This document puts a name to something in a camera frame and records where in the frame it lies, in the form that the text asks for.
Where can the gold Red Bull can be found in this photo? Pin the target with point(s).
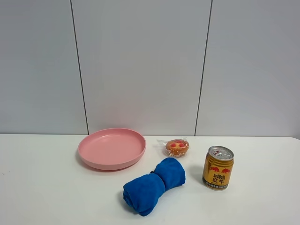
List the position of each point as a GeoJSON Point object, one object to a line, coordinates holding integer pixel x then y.
{"type": "Point", "coordinates": [218, 167]}

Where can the pink round plate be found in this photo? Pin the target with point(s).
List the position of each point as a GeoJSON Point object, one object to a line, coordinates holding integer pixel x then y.
{"type": "Point", "coordinates": [112, 149]}

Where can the blue towel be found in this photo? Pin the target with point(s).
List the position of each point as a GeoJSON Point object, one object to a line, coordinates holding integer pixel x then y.
{"type": "Point", "coordinates": [142, 194]}

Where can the wrapped orange pastry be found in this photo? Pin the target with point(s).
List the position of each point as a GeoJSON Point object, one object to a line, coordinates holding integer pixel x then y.
{"type": "Point", "coordinates": [174, 148]}

